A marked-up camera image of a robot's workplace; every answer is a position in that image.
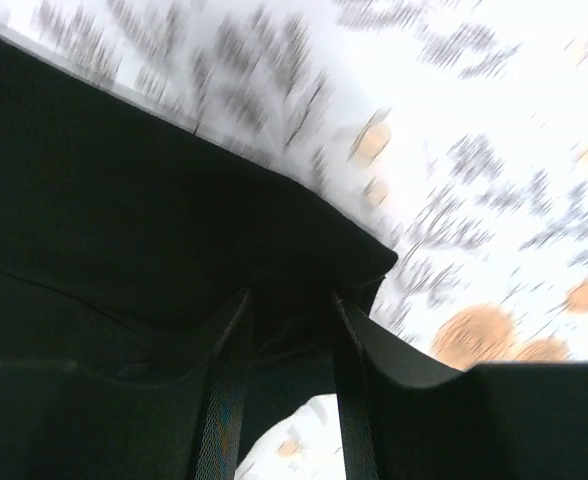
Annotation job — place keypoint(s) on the floral patterned table mat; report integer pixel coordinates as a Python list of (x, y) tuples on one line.
[(455, 133)]

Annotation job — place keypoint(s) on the black t shirt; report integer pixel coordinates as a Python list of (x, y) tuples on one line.
[(120, 234)]

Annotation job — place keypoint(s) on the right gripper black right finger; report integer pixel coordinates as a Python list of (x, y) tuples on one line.
[(404, 415)]

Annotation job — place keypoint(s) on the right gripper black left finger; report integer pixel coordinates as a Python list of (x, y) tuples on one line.
[(176, 416)]

